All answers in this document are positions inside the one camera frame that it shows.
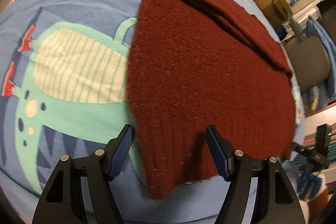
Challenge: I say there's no wooden bedside cabinet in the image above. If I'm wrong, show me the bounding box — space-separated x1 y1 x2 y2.
254 0 293 28

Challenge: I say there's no dark red knit sweater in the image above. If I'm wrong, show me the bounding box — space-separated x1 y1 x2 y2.
126 0 295 200

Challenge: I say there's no grey chair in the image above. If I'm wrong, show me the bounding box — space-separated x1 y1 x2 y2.
284 36 331 93

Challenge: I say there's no light blue towel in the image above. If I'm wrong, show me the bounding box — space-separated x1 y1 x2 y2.
306 16 335 64

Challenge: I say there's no blue gloved right hand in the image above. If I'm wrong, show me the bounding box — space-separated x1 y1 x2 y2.
297 171 323 201

